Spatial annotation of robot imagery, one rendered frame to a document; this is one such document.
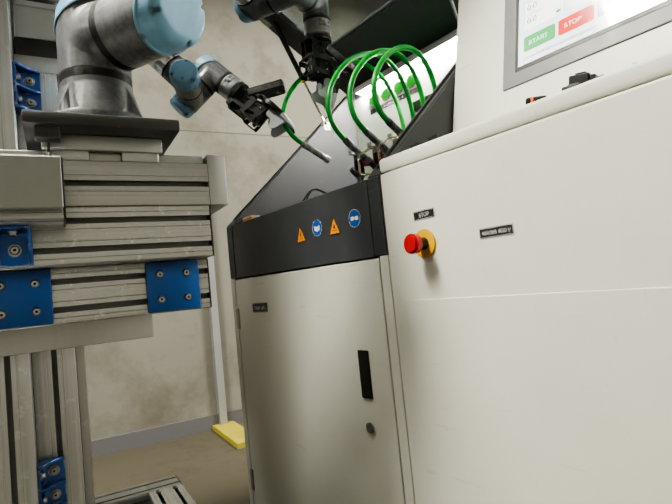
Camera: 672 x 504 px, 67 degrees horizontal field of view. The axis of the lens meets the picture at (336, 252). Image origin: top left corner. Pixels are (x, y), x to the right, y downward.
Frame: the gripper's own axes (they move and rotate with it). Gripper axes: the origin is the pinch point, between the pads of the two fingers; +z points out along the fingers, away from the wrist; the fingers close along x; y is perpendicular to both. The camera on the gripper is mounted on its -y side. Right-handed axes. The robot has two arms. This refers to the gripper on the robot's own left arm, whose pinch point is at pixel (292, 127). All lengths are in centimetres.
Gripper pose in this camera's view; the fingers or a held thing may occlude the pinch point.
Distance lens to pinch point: 152.2
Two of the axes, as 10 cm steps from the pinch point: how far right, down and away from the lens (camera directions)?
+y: -6.5, 7.3, -2.3
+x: 0.1, -2.9, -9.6
